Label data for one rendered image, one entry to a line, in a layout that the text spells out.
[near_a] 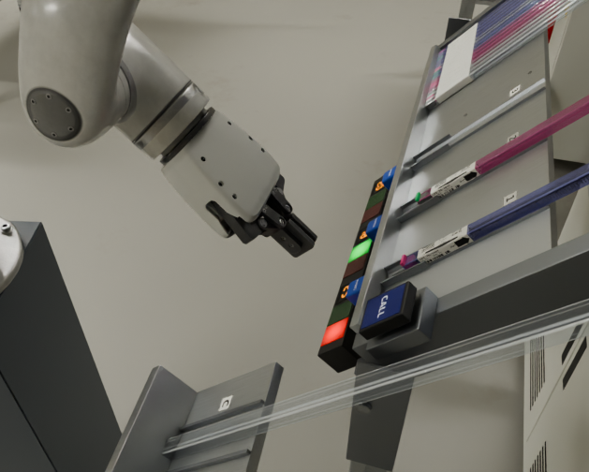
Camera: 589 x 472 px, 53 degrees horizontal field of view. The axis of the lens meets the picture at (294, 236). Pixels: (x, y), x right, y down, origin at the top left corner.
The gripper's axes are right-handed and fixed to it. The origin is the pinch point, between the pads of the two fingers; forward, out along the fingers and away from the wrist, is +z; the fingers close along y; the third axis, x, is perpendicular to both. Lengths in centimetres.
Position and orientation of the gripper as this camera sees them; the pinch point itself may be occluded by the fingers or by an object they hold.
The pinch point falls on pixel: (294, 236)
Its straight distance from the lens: 63.1
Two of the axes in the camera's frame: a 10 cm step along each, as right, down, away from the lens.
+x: 6.6, -4.1, -6.3
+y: -2.9, 6.4, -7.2
